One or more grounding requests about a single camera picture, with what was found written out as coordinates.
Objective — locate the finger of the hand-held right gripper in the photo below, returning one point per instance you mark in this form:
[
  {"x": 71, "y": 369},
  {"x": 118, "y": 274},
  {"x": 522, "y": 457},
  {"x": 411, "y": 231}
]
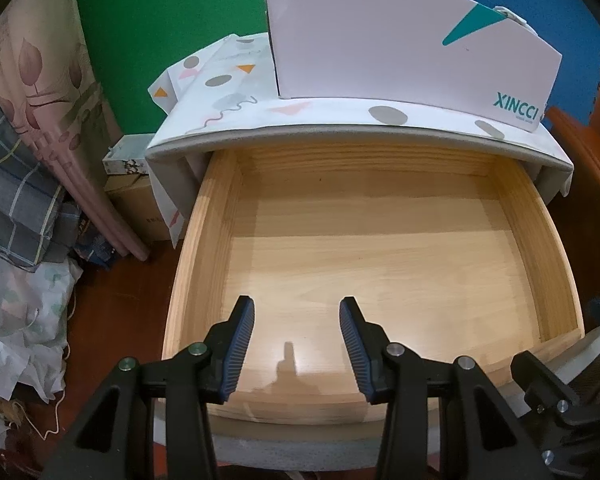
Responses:
[
  {"x": 540, "y": 377},
  {"x": 580, "y": 435}
]

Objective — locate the pink floral bedding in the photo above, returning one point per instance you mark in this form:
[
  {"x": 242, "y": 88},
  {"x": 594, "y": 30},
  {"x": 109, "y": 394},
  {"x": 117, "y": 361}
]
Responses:
[{"x": 35, "y": 75}]

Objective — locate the grey plaid cloth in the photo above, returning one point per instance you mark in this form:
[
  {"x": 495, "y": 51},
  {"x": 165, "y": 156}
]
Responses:
[{"x": 10, "y": 185}]

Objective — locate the blue packet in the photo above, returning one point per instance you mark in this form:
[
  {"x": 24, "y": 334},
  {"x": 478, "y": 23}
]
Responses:
[{"x": 95, "y": 252}]

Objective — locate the blue foam mat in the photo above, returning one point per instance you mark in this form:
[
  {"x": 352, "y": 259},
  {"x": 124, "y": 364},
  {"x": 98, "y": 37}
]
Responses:
[{"x": 555, "y": 10}]

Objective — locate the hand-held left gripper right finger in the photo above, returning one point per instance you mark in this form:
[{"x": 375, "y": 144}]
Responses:
[{"x": 357, "y": 355}]

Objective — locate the green foam mat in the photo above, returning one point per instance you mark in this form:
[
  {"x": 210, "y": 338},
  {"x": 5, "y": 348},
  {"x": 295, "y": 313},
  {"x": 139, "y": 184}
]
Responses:
[{"x": 155, "y": 35}]

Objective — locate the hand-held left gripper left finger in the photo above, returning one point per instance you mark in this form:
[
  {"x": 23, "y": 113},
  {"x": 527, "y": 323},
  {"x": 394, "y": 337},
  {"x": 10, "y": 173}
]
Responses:
[{"x": 237, "y": 350}]

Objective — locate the grey bedside cabinet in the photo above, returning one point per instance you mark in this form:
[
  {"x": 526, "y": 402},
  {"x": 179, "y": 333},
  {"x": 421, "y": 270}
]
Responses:
[{"x": 305, "y": 137}]

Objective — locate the white cardboard box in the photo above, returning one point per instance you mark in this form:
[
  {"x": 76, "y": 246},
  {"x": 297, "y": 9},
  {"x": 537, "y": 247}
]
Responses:
[{"x": 380, "y": 50}]

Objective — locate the grey wooden drawer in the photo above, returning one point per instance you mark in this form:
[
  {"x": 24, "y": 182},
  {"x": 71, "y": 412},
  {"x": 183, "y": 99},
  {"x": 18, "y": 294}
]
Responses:
[{"x": 355, "y": 250}]

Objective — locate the brown cardboard box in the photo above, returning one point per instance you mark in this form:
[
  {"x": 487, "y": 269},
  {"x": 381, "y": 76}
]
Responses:
[{"x": 140, "y": 205}]

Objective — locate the orange wooden furniture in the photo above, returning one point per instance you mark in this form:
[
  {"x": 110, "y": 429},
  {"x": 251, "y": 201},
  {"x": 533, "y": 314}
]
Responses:
[{"x": 590, "y": 160}]

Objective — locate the small white patterned box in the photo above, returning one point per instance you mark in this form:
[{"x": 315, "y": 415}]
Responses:
[{"x": 125, "y": 162}]

